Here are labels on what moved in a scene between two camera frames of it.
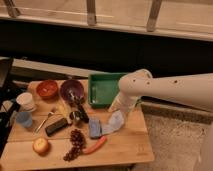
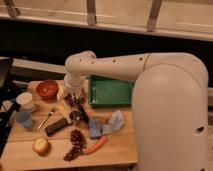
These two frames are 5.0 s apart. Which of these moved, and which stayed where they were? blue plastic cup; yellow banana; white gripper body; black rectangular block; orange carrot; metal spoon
Moved: yellow banana; white gripper body
Stayed: black rectangular block; blue plastic cup; metal spoon; orange carrot
